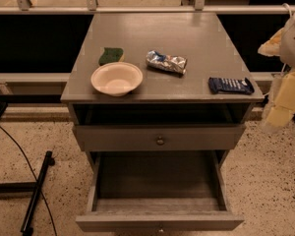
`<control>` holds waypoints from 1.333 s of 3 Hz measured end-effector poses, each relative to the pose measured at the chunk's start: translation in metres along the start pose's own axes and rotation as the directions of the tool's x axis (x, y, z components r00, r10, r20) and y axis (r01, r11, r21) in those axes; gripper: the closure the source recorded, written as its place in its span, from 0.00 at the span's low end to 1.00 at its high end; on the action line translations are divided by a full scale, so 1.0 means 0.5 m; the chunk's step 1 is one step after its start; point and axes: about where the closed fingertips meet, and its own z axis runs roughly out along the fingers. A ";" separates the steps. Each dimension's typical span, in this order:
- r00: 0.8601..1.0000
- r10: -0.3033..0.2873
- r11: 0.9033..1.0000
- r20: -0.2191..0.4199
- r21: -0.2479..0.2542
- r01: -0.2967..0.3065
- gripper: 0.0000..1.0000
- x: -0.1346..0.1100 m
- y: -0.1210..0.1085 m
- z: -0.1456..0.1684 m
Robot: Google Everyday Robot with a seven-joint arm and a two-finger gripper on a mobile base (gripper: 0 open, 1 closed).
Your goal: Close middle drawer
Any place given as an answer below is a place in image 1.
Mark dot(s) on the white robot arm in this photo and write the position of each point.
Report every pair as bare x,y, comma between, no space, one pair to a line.
287,51

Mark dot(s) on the green yellow sponge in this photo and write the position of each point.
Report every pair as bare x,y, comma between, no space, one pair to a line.
111,55

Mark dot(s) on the grey wooden drawer cabinet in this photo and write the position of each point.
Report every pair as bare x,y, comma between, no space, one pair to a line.
163,98

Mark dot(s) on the round metal drawer knob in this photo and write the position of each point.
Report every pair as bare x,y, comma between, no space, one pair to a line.
160,141

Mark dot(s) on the blue snack packet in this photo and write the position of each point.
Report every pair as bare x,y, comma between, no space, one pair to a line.
226,85

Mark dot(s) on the black metal stand base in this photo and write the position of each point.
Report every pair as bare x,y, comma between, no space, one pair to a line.
33,189

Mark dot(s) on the grey drawer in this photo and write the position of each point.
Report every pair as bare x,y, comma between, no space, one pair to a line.
158,191
143,137

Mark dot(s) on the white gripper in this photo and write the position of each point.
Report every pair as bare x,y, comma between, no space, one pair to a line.
293,44

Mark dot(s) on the white paper bowl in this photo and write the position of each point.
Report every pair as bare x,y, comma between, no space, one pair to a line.
117,78

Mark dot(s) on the grey bottom drawer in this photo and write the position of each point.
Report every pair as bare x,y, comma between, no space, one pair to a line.
158,191

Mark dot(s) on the silver foil chip bag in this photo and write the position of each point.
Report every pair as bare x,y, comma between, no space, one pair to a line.
168,63

